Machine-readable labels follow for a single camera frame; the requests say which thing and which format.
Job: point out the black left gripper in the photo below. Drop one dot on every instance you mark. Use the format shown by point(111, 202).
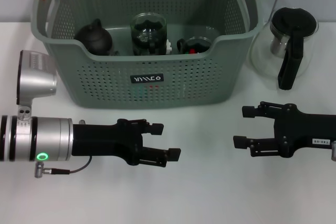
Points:
point(105, 140)

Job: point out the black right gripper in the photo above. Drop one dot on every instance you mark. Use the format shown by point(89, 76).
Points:
point(302, 132)

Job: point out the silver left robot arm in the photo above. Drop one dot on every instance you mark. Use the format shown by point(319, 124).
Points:
point(34, 137)

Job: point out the grey-green perforated storage bin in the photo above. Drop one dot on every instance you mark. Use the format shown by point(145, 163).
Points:
point(170, 90)

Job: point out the metal plug left gripper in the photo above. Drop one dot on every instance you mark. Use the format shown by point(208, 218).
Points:
point(82, 122)

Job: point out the metal plug gripper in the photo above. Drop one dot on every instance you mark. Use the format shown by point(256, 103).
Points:
point(82, 122)
point(334, 150)

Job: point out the metal plug right gripper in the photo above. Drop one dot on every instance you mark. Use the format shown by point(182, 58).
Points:
point(334, 150)

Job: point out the glass teapot black lid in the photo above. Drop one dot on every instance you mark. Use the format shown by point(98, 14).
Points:
point(292, 19)

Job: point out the small black clay teapot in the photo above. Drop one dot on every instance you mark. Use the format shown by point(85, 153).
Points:
point(95, 39)

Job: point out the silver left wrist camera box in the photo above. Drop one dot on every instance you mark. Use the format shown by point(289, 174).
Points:
point(34, 77)

